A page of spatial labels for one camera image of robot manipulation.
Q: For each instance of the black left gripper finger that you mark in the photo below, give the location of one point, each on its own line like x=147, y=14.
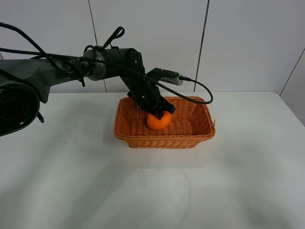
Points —
x=166, y=106
x=158, y=113

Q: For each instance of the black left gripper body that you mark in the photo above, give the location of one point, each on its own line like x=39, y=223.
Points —
x=142, y=91

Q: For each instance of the orange fruit with stem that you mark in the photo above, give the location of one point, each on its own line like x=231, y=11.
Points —
x=156, y=124

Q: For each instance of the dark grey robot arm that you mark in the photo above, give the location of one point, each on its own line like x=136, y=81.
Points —
x=25, y=84

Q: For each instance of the orange woven wicker basket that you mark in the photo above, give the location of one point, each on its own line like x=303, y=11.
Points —
x=191, y=125

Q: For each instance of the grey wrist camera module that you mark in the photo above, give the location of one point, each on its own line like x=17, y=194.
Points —
x=165, y=76

